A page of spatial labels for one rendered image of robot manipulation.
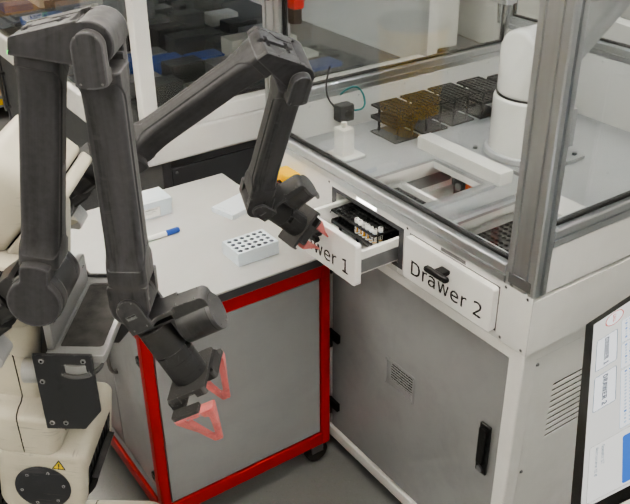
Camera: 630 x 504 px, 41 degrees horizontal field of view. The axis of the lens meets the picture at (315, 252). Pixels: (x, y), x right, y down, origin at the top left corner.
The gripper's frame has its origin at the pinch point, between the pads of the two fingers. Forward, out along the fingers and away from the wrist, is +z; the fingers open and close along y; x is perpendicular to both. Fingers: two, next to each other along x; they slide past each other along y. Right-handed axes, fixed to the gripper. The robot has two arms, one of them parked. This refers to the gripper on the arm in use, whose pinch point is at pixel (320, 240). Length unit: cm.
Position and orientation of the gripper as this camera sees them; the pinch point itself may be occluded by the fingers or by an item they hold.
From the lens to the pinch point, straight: 202.2
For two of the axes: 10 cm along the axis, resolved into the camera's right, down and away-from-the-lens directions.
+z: 5.9, 4.0, 7.0
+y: 5.8, -8.1, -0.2
